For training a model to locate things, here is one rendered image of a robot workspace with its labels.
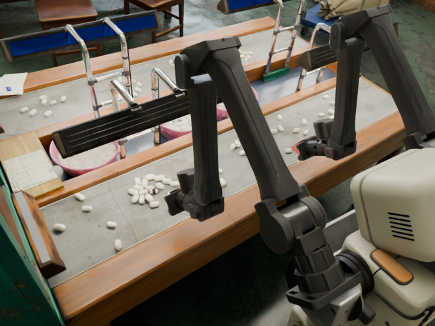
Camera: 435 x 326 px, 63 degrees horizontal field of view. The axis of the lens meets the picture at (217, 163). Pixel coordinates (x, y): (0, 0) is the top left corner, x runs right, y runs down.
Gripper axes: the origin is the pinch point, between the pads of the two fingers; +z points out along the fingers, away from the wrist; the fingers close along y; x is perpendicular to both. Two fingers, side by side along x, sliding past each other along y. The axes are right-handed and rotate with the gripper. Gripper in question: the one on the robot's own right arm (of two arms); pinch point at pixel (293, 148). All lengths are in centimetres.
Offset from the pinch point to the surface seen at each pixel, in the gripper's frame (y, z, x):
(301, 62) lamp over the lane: -19.2, 4.1, -29.8
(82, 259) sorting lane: 83, 11, 6
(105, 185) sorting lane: 65, 30, -9
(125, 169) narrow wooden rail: 56, 30, -12
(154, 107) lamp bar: 48, 0, -31
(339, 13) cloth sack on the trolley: -245, 161, -62
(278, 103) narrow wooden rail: -25.2, 31.2, -14.3
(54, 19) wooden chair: 25, 198, -116
